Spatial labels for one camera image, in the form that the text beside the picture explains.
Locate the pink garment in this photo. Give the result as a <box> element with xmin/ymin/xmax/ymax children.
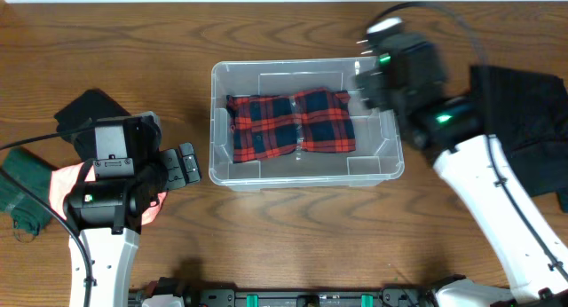
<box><xmin>49</xmin><ymin>162</ymin><xmax>167</xmax><ymax>225</ymax></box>

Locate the dark green cloth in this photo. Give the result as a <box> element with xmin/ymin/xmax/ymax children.
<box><xmin>1</xmin><ymin>147</ymin><xmax>55</xmax><ymax>236</ymax></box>

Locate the clear plastic storage container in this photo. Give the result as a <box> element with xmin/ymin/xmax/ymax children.
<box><xmin>209</xmin><ymin>57</ymin><xmax>405</xmax><ymax>191</ymax></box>

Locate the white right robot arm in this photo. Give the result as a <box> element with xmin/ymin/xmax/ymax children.
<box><xmin>356</xmin><ymin>28</ymin><xmax>567</xmax><ymax>306</ymax></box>

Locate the small black cloth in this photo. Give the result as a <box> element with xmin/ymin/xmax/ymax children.
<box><xmin>54</xmin><ymin>89</ymin><xmax>130</xmax><ymax>161</ymax></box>

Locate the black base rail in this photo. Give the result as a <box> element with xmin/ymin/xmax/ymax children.
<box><xmin>128</xmin><ymin>278</ymin><xmax>568</xmax><ymax>307</ymax></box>

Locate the red plaid flannel shirt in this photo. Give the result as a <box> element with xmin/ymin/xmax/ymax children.
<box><xmin>225</xmin><ymin>87</ymin><xmax>356</xmax><ymax>163</ymax></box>

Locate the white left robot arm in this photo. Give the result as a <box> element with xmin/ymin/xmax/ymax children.
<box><xmin>63</xmin><ymin>112</ymin><xmax>201</xmax><ymax>306</ymax></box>

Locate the large black garment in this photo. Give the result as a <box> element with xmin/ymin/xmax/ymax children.
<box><xmin>469</xmin><ymin>66</ymin><xmax>567</xmax><ymax>212</ymax></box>

